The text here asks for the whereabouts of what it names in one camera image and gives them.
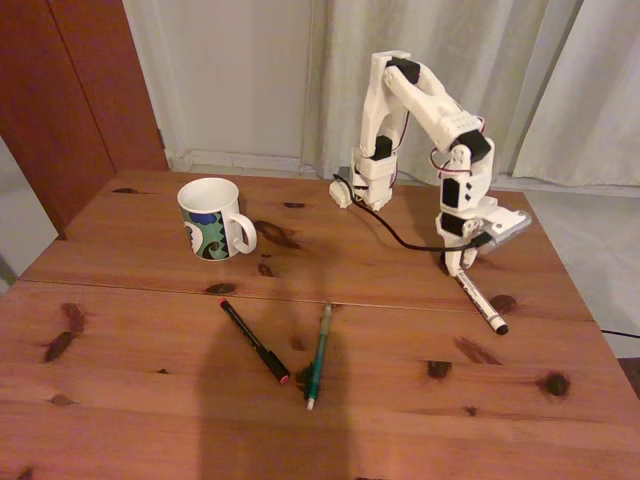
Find white marker black caps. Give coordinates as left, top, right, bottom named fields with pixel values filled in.
left=454, top=269, right=510, bottom=336

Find green translucent pen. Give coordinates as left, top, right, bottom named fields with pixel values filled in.
left=305, top=299, right=334, bottom=412

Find black pen red ends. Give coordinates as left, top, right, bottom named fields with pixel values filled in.
left=218, top=297, right=291, bottom=386

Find white curtain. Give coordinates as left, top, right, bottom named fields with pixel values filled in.
left=514, top=0, right=640, bottom=189
left=299, top=0, right=586, bottom=189

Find dark brown furniture piece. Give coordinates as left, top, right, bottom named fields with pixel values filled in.
left=617, top=357, right=640, bottom=401

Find white mug green blue pattern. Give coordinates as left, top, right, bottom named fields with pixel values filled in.
left=177, top=177, right=258, bottom=262

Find brown wooden door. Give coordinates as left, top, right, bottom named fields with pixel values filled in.
left=0, top=0, right=169, bottom=241

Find silver camera box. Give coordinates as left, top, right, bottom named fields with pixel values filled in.
left=477, top=197, right=532, bottom=258

